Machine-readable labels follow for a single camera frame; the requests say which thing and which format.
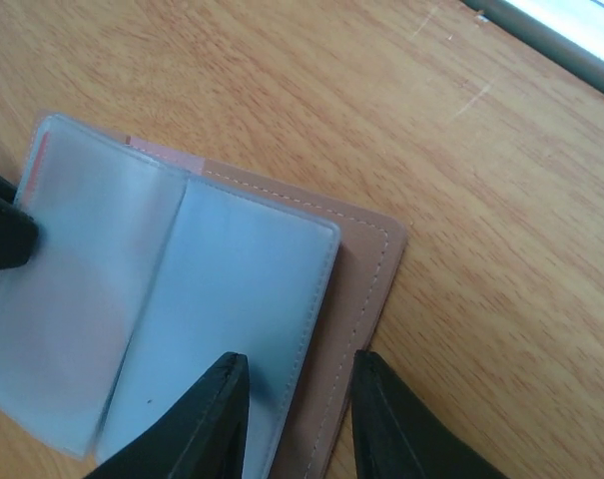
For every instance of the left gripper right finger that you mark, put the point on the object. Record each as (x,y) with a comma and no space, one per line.
(396,436)

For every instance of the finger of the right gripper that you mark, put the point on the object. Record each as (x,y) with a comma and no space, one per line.
(18,231)

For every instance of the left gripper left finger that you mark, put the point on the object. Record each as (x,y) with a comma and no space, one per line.
(203,435)

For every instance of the pink leather card holder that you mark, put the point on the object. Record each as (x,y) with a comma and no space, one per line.
(150,264)

